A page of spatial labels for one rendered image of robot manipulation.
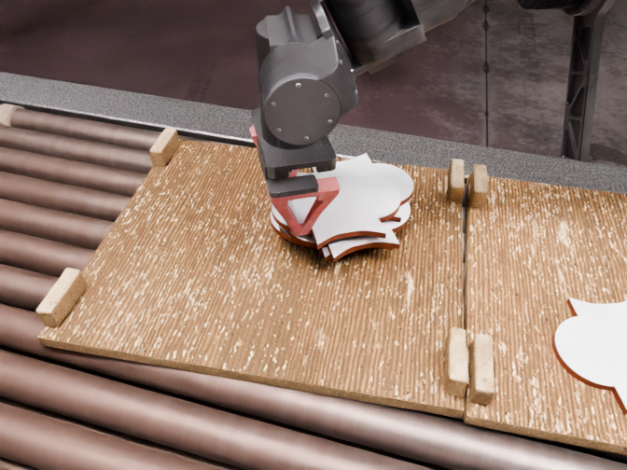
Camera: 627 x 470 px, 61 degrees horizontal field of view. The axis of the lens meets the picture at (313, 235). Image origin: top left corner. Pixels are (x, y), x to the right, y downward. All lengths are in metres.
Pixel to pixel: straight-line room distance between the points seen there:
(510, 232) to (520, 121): 2.10
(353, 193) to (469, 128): 2.05
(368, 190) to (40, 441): 0.40
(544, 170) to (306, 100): 0.49
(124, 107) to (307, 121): 0.57
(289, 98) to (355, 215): 0.21
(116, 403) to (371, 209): 0.32
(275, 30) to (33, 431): 0.40
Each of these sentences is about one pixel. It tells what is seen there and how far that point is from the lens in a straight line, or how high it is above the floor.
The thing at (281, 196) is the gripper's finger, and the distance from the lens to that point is 0.49.
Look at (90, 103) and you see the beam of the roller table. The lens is 0.97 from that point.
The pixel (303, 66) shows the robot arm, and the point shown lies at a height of 1.19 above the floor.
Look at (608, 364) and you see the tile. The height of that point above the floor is 0.94.
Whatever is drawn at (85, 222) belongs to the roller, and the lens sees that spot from 0.72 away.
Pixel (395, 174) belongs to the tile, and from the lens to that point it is 0.65.
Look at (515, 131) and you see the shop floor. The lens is 2.67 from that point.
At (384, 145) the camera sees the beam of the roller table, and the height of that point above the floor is 0.92.
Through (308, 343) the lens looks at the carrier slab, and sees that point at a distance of 0.52.
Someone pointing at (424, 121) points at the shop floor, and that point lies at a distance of 2.63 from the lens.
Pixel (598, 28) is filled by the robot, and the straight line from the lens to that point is 1.72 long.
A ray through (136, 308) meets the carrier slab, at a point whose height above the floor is 0.94.
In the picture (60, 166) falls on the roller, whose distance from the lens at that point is 0.83.
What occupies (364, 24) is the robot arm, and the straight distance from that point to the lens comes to 0.46.
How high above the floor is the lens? 1.37
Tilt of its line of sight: 44 degrees down
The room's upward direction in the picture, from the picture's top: straight up
